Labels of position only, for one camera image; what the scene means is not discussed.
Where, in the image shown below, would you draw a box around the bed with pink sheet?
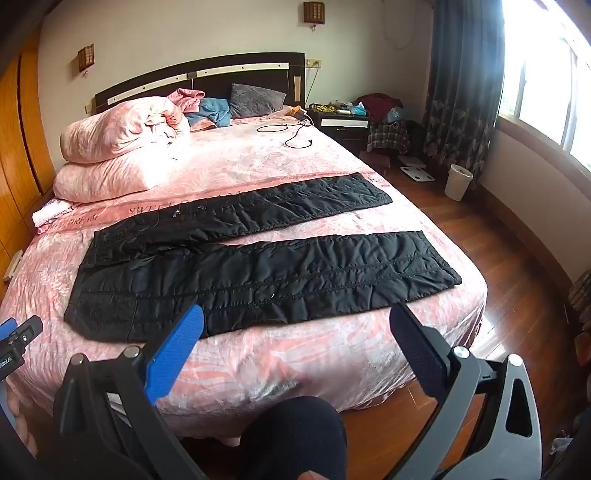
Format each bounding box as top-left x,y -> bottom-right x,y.
0,113 -> 489,444

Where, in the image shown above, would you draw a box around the folded pink towel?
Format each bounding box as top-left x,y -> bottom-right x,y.
32,198 -> 72,228

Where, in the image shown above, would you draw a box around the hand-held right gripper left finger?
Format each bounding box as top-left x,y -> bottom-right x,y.
54,304 -> 208,480

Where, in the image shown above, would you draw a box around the folded pink duvet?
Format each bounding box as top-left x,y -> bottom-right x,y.
60,97 -> 191,163

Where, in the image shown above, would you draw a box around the dark red garment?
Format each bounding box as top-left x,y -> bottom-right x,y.
356,93 -> 402,123

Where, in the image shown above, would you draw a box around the patterned bag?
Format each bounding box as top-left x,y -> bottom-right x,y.
567,272 -> 591,333

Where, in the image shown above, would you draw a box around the white waste bin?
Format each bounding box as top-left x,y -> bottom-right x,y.
444,164 -> 474,201

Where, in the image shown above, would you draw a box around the dark patterned curtain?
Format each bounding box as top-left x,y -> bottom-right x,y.
422,0 -> 506,178

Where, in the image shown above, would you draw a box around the pink garment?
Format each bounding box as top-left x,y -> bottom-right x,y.
166,88 -> 206,114

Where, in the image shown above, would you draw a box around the dark nightstand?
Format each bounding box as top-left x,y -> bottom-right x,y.
308,104 -> 371,155

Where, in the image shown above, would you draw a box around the black quilted pants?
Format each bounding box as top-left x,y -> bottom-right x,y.
64,172 -> 462,344

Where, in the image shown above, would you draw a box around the dark wooden headboard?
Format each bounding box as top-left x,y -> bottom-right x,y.
95,52 -> 306,116

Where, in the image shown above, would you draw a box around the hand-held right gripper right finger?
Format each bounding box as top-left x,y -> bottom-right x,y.
389,302 -> 543,480

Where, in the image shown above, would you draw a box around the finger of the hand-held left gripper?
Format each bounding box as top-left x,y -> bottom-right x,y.
0,316 -> 43,347

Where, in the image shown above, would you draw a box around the plaid cloth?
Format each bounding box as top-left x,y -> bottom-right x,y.
367,121 -> 411,154

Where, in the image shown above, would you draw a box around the black cable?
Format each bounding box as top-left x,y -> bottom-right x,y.
257,119 -> 315,149

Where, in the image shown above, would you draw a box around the person's leg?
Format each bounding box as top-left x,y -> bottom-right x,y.
238,396 -> 348,480

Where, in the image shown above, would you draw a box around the blue garment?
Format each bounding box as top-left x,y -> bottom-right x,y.
198,98 -> 232,127

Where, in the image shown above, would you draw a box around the window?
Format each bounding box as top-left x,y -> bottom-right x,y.
496,0 -> 591,169

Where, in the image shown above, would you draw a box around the grey pillow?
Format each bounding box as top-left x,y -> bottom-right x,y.
228,83 -> 288,120

